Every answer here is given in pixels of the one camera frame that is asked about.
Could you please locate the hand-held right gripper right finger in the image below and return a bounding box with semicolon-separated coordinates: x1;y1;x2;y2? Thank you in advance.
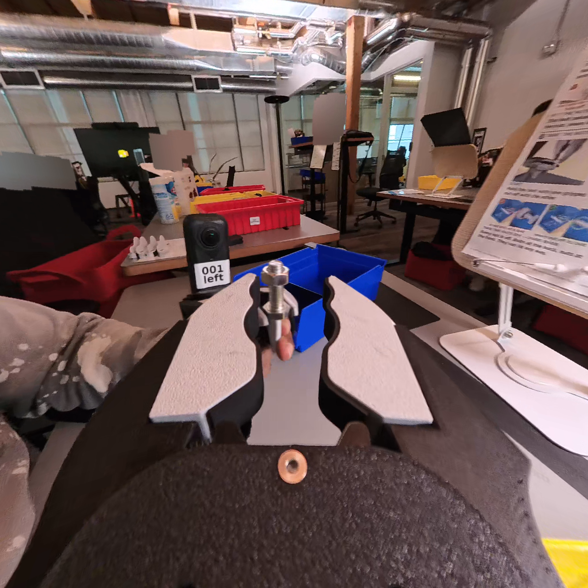
320;276;435;428

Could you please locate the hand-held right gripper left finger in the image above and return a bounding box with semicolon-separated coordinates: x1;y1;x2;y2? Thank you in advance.
148;273;265;443

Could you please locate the silver hex bolt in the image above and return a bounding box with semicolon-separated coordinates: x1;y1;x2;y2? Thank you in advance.
260;259;296;323

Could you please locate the blue plastic bin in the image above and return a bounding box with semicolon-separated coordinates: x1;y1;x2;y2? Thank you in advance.
233;243;388;354

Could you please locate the yellow plastic bin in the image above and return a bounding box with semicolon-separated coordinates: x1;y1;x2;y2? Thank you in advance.
541;537;588;588

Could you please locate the person's left forearm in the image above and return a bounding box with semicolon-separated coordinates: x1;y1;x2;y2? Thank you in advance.
0;295;169;420

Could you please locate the person's left hand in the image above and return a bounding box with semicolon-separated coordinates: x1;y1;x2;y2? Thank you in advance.
262;319;296;378

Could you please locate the black bin divider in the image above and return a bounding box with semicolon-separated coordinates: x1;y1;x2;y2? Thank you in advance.
286;279;325;307

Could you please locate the yellow plastic tray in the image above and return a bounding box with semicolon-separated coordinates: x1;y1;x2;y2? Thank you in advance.
190;190;277;213

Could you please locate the white carton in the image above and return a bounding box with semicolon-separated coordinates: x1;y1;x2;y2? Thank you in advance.
174;167;199;217

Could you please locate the red plastic tray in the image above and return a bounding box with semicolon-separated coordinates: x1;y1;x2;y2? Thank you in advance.
200;184;266;197

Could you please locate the white wipes canister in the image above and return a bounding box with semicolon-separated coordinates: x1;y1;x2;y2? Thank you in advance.
148;171;182;226

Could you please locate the rack of white printed parts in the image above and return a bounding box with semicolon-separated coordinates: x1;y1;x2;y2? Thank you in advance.
128;234;174;261

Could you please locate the red plastic crate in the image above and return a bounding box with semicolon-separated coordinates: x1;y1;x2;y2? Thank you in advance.
194;195;305;236

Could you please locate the red ottoman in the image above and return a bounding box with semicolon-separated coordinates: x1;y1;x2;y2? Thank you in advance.
403;242;468;292

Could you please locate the storage shelf with blue bins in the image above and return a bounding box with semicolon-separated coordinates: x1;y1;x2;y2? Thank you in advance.
286;128;329;222

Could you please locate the black floor lamp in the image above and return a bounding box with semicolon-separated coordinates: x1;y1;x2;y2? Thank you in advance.
263;94;292;197

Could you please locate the black monitor on stand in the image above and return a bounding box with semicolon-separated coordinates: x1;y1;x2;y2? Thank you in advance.
73;121;162;183

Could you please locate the red tote bag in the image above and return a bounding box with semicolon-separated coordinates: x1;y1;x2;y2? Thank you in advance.
6;224;153;319

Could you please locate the black office chair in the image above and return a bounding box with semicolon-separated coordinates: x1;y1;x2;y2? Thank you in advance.
354;146;408;230

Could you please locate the large black panel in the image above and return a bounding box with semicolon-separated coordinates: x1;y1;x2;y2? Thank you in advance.
0;185;109;286

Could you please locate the wooden office desk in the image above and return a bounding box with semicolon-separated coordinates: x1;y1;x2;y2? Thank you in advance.
376;185;479;266

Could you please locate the small yellow bin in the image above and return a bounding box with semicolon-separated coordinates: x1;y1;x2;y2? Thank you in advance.
417;174;462;192

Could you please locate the wooden board on white stand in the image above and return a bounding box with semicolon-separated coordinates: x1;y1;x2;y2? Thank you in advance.
419;107;480;194

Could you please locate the printed instruction sheet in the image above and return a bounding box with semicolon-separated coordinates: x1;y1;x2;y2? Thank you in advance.
461;59;588;298

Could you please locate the silver ventilation duct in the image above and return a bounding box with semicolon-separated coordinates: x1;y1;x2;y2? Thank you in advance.
0;0;493;91

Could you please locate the wooden support post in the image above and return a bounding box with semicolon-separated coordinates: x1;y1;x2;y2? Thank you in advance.
344;15;367;217

